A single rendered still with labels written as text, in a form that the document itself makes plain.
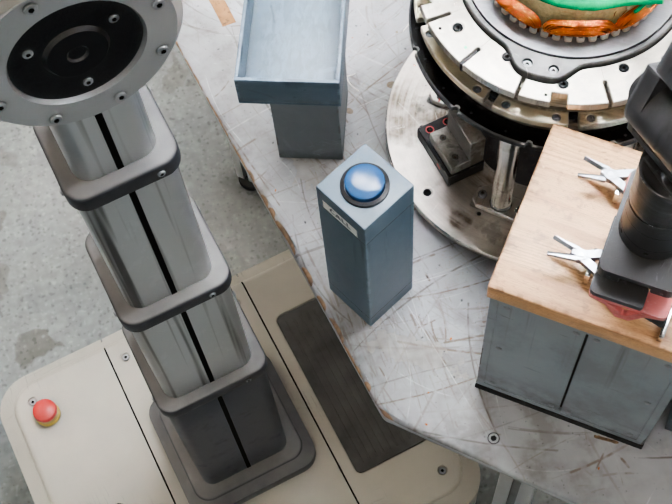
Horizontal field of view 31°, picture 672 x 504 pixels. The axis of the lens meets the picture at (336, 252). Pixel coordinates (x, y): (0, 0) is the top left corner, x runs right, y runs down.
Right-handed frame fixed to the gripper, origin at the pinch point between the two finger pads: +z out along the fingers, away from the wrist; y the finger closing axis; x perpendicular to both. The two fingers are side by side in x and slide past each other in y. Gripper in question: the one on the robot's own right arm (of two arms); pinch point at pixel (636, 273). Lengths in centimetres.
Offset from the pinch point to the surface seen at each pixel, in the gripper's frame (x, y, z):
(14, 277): 108, 10, 108
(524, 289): 9.0, -4.1, 2.0
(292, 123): 43, 15, 22
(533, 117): 14.1, 14.1, 2.6
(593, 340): 1.6, -4.9, 6.4
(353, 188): 28.3, 1.1, 3.9
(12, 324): 104, 2, 107
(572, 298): 4.7, -3.4, 2.0
